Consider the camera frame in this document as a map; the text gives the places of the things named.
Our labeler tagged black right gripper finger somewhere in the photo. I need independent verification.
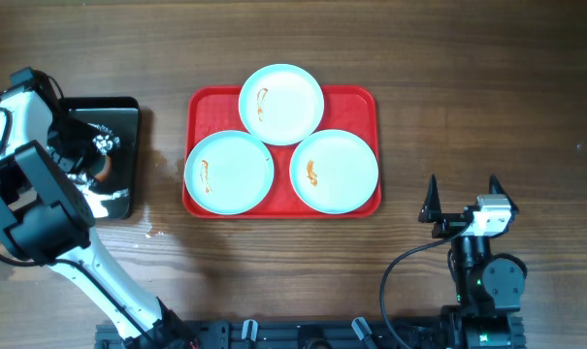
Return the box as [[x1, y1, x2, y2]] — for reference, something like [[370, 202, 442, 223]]
[[488, 174, 519, 213], [418, 174, 441, 223]]

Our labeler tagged white plate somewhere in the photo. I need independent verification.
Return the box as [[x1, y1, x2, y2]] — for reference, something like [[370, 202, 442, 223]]
[[289, 129, 379, 215], [184, 130, 275, 215], [238, 63, 325, 146]]

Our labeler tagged orange green sponge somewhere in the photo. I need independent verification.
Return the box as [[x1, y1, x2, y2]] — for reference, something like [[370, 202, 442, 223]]
[[91, 155, 113, 182]]

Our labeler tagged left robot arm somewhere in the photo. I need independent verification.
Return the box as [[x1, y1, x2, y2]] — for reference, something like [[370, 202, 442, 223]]
[[0, 67, 200, 348]]

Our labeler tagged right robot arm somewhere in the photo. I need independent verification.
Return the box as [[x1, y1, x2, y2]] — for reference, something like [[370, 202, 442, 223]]
[[418, 175, 528, 349]]

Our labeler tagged red plastic tray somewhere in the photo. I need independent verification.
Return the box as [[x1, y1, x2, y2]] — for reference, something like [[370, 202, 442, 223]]
[[184, 85, 380, 219]]

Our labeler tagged black water basin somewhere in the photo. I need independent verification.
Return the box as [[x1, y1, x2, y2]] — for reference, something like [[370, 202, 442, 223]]
[[60, 97, 142, 219]]

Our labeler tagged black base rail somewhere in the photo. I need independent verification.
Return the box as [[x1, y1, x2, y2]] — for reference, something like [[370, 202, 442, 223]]
[[94, 317, 526, 349]]

